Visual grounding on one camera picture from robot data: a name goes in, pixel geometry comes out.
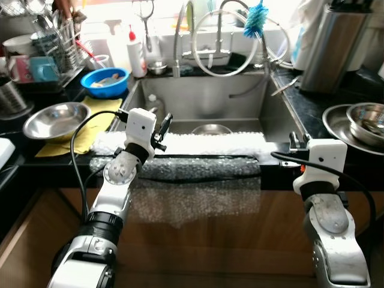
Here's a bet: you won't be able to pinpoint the clear plastic bottle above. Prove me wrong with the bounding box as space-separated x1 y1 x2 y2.
146 94 166 121

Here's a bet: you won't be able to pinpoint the large steel plate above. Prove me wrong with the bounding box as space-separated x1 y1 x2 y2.
322 103 384 157

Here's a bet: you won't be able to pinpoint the small steel plate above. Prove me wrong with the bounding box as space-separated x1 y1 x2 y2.
191 123 233 136

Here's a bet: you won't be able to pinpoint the small steel cup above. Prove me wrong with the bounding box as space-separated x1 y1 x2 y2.
147 60 169 76

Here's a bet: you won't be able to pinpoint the stainless steel sink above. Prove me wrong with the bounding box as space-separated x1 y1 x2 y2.
111 75 319 146

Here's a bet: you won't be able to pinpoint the yellow cloth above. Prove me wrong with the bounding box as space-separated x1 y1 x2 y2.
35 96 124 158

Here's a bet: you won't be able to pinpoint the white bottle with red cap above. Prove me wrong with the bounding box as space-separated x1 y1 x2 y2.
126 25 148 79

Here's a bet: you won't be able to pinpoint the flexible steel faucet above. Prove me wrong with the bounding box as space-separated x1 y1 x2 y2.
173 0 196 77

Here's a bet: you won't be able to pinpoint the pale food scraps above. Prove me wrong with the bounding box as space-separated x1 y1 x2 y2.
90 74 121 88

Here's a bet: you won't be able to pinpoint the deep steel bowl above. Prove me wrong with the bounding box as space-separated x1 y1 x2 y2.
347 102 384 148

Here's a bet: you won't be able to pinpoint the blue plastic bowl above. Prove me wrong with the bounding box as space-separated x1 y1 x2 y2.
80 67 130 99

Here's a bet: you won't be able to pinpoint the clear plastic cup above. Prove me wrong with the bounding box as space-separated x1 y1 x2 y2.
87 54 112 71

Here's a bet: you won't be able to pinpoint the steel mixer tap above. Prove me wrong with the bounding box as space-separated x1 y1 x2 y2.
182 0 253 68

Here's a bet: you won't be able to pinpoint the steel knife block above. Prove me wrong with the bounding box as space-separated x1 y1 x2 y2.
300 0 373 94

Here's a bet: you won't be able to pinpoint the wide shallow steel bowl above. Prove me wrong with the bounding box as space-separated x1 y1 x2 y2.
23 102 92 142

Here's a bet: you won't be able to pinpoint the brown wooden cabinet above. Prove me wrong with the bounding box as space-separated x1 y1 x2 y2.
0 189 384 288

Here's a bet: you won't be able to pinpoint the white cloth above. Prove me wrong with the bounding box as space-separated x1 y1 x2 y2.
288 0 337 70

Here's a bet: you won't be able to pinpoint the teal mug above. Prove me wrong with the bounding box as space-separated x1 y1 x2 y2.
30 56 61 83

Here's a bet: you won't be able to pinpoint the blue bottle brush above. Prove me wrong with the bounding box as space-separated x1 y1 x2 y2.
243 1 271 40

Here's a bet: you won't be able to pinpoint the pink mug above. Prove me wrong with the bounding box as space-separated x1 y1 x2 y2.
7 55 34 83

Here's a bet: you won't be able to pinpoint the steel canister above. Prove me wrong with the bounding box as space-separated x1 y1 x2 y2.
0 78 31 118

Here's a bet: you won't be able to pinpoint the white appliance corner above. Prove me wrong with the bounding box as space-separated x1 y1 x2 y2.
0 138 16 172

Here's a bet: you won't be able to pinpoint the white bowl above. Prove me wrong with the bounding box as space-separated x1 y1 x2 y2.
3 34 37 58

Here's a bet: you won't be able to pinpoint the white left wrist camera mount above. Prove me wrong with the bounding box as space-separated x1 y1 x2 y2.
124 109 158 158

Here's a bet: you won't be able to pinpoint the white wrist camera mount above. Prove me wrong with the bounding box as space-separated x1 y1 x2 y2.
293 139 349 196
124 109 158 158

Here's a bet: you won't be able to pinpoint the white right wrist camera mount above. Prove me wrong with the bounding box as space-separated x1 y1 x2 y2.
293 139 349 196

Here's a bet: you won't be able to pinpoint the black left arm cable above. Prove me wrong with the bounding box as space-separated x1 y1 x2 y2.
70 110 130 220

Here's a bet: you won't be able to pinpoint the steel loop-handled utensil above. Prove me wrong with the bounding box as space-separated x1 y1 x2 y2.
137 0 158 55

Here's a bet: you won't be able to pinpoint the red handled utensil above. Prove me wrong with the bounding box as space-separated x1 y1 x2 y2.
75 39 103 64

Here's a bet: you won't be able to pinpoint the wire dish rack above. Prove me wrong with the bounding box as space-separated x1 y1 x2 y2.
30 18 85 73

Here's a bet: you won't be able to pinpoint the brown wooden utensil handles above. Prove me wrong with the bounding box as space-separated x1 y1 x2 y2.
53 0 88 25

